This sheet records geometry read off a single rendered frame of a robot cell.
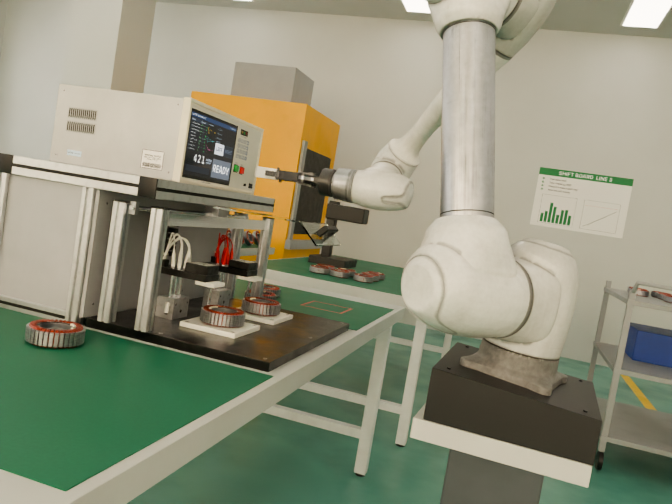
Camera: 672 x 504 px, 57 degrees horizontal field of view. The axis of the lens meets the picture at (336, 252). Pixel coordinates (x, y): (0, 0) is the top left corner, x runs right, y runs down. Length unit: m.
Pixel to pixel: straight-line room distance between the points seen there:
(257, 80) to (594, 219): 3.61
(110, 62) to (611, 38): 4.79
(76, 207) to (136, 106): 0.29
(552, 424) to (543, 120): 5.80
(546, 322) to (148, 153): 1.00
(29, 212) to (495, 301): 1.10
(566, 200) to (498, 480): 5.60
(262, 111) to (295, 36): 2.27
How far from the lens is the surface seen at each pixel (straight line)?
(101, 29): 5.78
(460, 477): 1.30
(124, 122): 1.65
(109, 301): 1.50
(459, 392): 1.19
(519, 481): 1.29
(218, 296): 1.81
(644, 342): 3.92
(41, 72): 9.33
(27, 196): 1.64
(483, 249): 1.08
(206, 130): 1.63
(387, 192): 1.59
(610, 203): 6.79
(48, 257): 1.60
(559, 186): 6.75
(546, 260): 1.22
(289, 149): 5.27
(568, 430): 1.19
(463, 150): 1.15
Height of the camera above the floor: 1.11
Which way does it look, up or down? 4 degrees down
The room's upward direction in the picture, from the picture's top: 9 degrees clockwise
